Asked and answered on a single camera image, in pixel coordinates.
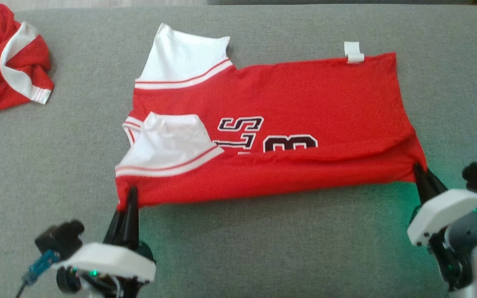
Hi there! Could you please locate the large grey sofa chaise seat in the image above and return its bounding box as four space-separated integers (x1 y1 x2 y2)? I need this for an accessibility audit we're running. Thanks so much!
0 4 477 298

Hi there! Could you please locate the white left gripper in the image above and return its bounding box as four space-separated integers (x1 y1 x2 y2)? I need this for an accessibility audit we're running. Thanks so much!
52 186 157 284

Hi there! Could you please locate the red white basketball jersey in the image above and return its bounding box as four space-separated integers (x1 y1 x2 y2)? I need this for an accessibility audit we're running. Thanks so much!
115 23 428 211

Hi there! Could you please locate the long grey sofa seat cushion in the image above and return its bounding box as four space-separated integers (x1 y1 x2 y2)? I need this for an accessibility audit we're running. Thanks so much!
207 0 475 5

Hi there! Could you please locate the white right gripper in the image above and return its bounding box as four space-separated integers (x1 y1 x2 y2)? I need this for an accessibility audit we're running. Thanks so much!
407 163 477 247

